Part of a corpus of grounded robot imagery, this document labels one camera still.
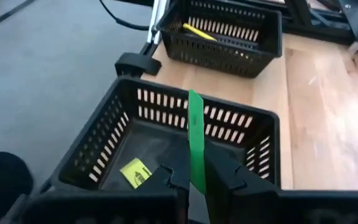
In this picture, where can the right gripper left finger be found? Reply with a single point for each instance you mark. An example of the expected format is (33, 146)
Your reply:
(172, 179)

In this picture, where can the yellow highlighter pen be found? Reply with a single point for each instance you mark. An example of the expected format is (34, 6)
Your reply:
(199, 31)

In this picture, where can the yellow eraser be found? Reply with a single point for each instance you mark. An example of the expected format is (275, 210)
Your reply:
(134, 172)

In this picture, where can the black slotted plastic bin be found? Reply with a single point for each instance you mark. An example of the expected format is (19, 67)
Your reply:
(148, 140)
(272, 40)

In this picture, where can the silver frame bracket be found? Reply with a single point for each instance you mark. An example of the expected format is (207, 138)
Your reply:
(155, 21)

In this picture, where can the black aluminium table frame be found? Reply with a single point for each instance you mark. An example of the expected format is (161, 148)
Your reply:
(309, 25)

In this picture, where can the black pen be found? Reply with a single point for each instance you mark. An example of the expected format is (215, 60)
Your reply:
(238, 43)

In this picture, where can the black rounded object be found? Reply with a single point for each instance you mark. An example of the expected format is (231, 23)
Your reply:
(2, 186)

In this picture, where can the black table clamp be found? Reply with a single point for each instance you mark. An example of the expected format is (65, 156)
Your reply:
(137, 63)

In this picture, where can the green eraser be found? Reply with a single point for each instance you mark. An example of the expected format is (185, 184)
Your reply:
(196, 140)

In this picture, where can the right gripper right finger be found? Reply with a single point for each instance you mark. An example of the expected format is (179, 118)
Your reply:
(222, 177)

